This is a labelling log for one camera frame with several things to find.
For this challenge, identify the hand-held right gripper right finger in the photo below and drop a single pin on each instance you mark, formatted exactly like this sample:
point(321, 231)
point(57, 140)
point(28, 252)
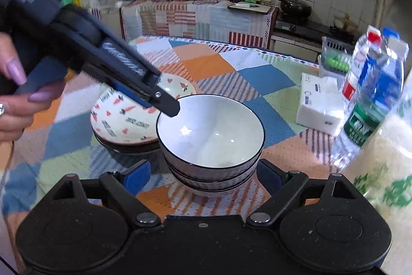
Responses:
point(268, 175)

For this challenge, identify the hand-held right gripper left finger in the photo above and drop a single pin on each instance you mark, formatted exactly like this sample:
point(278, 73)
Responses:
point(138, 175)

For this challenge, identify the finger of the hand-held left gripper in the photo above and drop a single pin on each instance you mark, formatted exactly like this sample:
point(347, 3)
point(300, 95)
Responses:
point(125, 59)
point(135, 94)

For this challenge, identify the pink bear carrot plate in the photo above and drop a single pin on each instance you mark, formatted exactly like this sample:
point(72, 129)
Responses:
point(128, 123)

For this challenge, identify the white bowl with dark rim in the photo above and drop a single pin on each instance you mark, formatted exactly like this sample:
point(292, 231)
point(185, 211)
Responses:
point(214, 192)
point(212, 181)
point(209, 133)

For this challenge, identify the person's left hand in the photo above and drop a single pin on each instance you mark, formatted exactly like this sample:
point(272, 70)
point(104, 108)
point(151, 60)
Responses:
point(19, 114)

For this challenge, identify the white plate with dark rim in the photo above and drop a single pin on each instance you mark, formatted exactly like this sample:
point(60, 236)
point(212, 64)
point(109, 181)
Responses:
point(138, 151)

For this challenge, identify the striped patchwork counter cloth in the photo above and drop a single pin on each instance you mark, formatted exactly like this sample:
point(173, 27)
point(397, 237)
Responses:
point(193, 19)

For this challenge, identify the white tissue pack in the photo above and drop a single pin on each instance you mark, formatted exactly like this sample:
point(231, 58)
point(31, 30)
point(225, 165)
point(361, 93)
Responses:
point(322, 107)

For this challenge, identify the patchwork checked tablecloth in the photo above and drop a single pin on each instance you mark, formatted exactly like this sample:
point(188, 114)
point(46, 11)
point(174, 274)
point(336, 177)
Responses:
point(225, 69)

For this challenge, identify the green label water bottle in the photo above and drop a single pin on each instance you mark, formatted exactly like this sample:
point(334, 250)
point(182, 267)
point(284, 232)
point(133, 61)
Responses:
point(357, 127)

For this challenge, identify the red label water bottle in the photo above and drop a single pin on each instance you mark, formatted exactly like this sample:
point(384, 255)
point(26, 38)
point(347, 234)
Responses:
point(349, 89)

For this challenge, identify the clear bag of rice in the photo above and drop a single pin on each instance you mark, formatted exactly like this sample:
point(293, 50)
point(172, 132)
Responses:
point(386, 149)

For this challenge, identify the green plastic packets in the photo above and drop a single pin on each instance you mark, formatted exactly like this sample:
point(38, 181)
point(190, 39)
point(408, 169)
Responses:
point(338, 64)

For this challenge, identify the kitchen knife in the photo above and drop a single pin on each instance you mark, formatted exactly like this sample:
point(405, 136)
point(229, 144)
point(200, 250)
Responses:
point(246, 5)

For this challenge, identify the dark cutting board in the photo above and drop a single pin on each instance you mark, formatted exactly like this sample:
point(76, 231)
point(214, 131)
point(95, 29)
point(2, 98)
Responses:
point(247, 8)

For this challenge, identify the white plastic basket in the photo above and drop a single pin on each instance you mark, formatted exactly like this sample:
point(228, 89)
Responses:
point(331, 46)

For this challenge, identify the black gas stove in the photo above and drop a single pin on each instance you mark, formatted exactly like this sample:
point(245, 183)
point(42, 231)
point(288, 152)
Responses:
point(299, 28)

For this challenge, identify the blue label water bottle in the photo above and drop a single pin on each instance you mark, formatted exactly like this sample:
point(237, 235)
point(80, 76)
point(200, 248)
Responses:
point(386, 82)

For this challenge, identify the black wok with lid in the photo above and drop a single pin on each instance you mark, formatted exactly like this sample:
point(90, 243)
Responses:
point(294, 8)

